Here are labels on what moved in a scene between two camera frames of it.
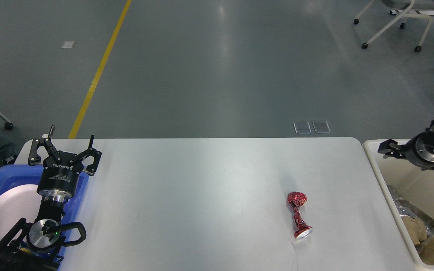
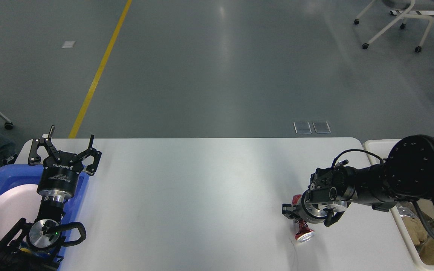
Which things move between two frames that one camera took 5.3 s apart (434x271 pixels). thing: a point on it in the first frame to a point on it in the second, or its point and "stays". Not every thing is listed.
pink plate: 5,209 stays
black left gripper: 59,176 stays
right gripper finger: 390,147 to 291,212
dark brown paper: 416,229 stays
